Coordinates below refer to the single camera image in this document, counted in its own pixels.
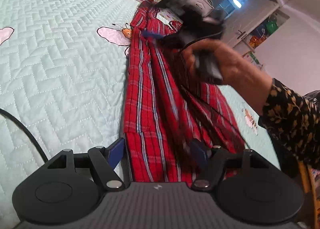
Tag white door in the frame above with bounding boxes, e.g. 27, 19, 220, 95
225, 0, 293, 47

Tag wooden desk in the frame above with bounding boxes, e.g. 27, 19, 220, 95
299, 161, 317, 229

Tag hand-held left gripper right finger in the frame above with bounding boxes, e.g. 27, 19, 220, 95
190, 138, 270, 191

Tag colourful hanging toys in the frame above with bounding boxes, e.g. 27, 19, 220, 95
249, 15, 279, 47

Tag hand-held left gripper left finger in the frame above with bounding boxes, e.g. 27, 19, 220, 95
47, 137, 125, 191

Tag mint quilted blanket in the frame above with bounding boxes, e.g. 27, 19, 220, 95
0, 0, 283, 227

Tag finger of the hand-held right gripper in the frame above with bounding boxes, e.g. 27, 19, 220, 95
157, 0, 184, 11
141, 31, 165, 41

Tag person's right hand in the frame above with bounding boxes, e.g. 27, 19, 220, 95
184, 39, 273, 117

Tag red plaid shirt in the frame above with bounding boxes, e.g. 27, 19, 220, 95
124, 0, 247, 184

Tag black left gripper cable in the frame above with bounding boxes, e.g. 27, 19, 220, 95
0, 108, 49, 166

